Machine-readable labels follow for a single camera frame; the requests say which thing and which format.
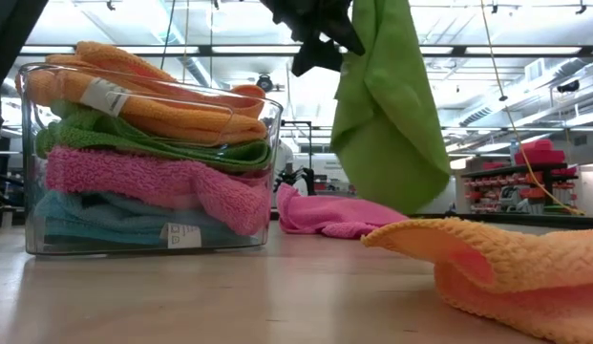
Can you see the person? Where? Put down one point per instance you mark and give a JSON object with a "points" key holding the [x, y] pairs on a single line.
{"points": [[284, 157]]}

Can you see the green microfiber towel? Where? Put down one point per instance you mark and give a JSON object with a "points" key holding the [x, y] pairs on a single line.
{"points": [[86, 136], [387, 119]]}

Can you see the clear plastic bin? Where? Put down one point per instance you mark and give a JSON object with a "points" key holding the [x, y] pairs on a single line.
{"points": [[31, 234]]}

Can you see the pink microfiber towel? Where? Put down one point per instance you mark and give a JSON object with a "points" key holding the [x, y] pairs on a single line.
{"points": [[133, 177], [334, 215]]}

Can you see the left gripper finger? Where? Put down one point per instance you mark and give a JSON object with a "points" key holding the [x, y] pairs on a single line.
{"points": [[320, 55], [346, 36]]}

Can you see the overhead light bar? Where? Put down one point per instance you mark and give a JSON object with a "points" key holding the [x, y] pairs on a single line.
{"points": [[515, 49]]}

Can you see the black background robot arm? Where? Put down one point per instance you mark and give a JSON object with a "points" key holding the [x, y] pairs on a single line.
{"points": [[296, 179]]}

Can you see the black ceiling-mounted camera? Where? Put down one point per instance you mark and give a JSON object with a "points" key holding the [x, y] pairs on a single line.
{"points": [[265, 83], [568, 87]]}

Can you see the blue microfiber towel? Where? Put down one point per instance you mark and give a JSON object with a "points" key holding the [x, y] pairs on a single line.
{"points": [[86, 220]]}

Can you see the orange microfiber towel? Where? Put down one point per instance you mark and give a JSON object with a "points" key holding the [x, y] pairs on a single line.
{"points": [[157, 117], [515, 267]]}

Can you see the black metal table frame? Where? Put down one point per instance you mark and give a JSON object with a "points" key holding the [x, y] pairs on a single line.
{"points": [[515, 220]]}

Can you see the ceiling air vent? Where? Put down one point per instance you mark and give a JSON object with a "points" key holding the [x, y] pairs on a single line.
{"points": [[535, 70]]}

